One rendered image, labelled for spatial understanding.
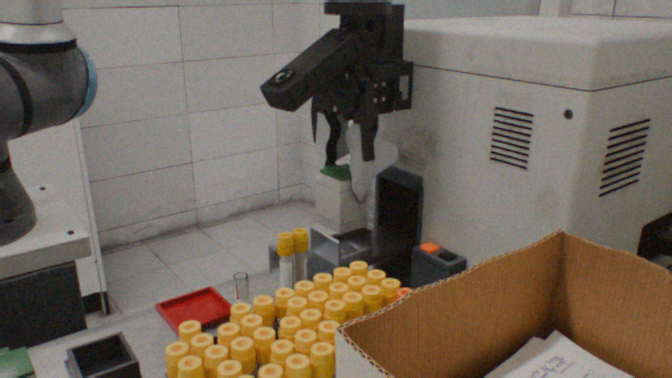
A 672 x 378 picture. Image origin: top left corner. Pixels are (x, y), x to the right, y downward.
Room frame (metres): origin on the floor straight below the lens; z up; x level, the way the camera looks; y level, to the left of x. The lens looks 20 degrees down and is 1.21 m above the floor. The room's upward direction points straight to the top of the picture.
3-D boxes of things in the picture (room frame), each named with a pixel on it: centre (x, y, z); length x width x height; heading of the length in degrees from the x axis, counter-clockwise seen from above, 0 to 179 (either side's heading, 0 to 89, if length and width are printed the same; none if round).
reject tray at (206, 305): (0.53, 0.15, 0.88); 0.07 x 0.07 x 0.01; 37
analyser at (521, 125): (0.66, -0.23, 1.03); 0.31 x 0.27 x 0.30; 127
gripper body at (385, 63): (0.62, -0.03, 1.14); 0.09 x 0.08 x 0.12; 127
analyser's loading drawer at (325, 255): (0.62, -0.02, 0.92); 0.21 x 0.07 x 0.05; 127
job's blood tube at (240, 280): (0.43, 0.08, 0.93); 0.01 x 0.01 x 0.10; 37
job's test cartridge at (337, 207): (0.60, -0.01, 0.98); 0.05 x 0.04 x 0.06; 37
